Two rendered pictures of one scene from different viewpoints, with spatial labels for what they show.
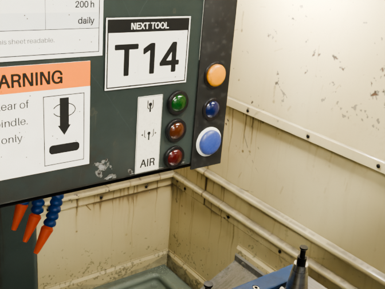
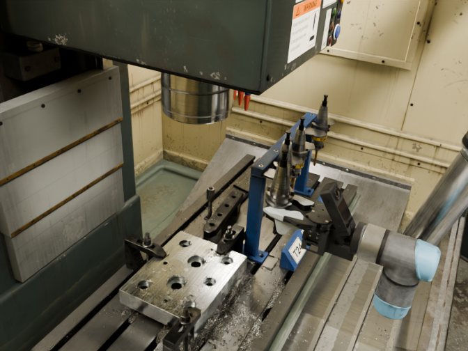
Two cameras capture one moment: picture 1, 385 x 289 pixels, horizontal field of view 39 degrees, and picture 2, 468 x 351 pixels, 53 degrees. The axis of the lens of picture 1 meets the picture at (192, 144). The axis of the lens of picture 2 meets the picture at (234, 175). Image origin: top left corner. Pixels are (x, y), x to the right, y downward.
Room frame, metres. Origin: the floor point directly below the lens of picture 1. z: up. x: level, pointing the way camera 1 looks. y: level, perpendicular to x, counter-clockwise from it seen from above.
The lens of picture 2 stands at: (-0.34, 0.69, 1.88)
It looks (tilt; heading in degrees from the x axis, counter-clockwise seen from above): 31 degrees down; 334
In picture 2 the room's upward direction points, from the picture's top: 4 degrees clockwise
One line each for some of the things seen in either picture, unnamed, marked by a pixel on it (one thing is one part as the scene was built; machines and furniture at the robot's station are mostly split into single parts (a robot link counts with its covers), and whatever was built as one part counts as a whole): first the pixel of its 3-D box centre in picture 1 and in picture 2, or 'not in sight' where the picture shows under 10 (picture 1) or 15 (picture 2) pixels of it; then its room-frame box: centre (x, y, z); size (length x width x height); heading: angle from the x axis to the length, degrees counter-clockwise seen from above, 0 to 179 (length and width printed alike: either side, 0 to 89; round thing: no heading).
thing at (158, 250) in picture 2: not in sight; (145, 253); (0.70, 0.45, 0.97); 0.13 x 0.03 x 0.15; 38
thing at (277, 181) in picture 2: not in sight; (281, 178); (0.39, 0.22, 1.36); 0.04 x 0.04 x 0.07
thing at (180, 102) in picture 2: not in sight; (198, 85); (0.57, 0.34, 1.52); 0.16 x 0.16 x 0.12
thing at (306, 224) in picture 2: not in sight; (304, 220); (0.31, 0.19, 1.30); 0.09 x 0.05 x 0.02; 52
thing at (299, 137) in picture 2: not in sight; (299, 138); (0.72, -0.04, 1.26); 0.04 x 0.04 x 0.07
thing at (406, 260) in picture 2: not in sight; (407, 257); (0.16, 0.04, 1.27); 0.11 x 0.08 x 0.09; 38
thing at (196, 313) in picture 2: not in sight; (184, 332); (0.38, 0.44, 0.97); 0.13 x 0.03 x 0.15; 128
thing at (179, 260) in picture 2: not in sight; (186, 278); (0.57, 0.37, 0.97); 0.29 x 0.23 x 0.05; 128
